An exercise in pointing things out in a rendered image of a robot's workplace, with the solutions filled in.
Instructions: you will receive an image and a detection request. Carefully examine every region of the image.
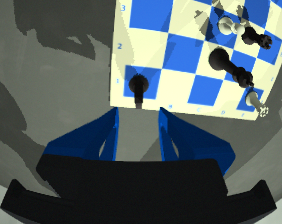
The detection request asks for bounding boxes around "blue and cream chessboard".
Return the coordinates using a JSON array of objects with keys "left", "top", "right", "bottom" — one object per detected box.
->
[{"left": 111, "top": 0, "right": 282, "bottom": 120}]

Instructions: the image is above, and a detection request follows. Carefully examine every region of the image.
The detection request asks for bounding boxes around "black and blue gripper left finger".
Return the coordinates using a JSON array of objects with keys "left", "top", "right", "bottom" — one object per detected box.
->
[{"left": 42, "top": 107, "right": 119, "bottom": 161}]

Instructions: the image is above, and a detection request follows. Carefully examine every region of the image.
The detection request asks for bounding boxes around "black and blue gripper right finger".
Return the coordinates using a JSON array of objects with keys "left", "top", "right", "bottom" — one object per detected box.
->
[{"left": 158, "top": 107, "right": 236, "bottom": 176}]

